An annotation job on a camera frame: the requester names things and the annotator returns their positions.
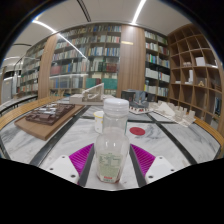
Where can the distant bookshelf with books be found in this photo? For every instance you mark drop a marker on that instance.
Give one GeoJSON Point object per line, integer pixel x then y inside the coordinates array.
{"type": "Point", "coordinates": [31, 73]}

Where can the white cup yellow rim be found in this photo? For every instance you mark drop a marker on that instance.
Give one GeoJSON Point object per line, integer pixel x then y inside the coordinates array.
{"type": "Point", "coordinates": [98, 121]}

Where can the beige ramp architectural model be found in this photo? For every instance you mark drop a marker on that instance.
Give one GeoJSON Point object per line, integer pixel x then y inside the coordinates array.
{"type": "Point", "coordinates": [88, 96]}

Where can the brown model on wooden board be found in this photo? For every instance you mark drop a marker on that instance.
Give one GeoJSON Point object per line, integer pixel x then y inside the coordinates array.
{"type": "Point", "coordinates": [50, 116]}

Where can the wooden cubby shelf unit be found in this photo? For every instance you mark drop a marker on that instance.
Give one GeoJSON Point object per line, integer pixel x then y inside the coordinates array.
{"type": "Point", "coordinates": [196, 76]}

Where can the grey building architectural model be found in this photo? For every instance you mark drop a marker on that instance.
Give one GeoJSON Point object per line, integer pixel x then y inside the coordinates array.
{"type": "Point", "coordinates": [136, 98]}

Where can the clear plastic bottle white cap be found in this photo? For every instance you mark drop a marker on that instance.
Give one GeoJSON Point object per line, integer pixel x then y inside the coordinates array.
{"type": "Point", "coordinates": [112, 146]}

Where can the wide bookshelf with books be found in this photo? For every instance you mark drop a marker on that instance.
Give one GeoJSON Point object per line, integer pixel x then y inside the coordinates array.
{"type": "Point", "coordinates": [86, 53]}

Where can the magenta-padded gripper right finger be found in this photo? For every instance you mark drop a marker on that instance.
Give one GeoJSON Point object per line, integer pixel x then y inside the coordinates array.
{"type": "Point", "coordinates": [160, 166]}

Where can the white ceiling light strip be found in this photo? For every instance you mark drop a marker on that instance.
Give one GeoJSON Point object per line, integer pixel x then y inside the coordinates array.
{"type": "Point", "coordinates": [138, 11]}

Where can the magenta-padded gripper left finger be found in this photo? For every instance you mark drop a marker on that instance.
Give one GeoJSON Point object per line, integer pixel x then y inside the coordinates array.
{"type": "Point", "coordinates": [63, 166]}

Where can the white city architectural model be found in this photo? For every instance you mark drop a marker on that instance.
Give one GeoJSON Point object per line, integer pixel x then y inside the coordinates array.
{"type": "Point", "coordinates": [173, 113]}

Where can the narrow bookshelf with books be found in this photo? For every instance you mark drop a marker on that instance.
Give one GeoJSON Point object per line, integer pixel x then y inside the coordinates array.
{"type": "Point", "coordinates": [156, 66]}

